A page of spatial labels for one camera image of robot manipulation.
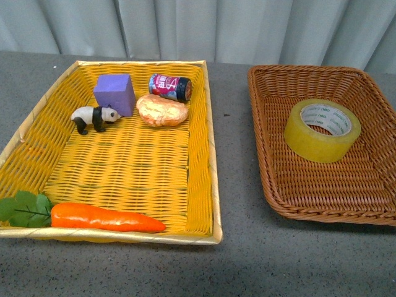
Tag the yellow packing tape roll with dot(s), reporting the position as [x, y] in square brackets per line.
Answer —
[321, 130]

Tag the yellow wicker basket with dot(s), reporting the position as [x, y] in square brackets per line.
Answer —
[168, 173]

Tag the brown wicker basket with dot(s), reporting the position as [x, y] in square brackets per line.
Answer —
[359, 188]

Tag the golden bread roll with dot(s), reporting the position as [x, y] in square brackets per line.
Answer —
[157, 111]

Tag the small red drink can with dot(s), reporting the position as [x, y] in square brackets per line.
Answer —
[173, 88]

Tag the purple foam block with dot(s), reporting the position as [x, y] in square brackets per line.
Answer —
[117, 91]

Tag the toy panda figurine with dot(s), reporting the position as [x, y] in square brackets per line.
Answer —
[87, 115]

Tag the orange plastic carrot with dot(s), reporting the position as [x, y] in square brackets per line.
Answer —
[28, 210]

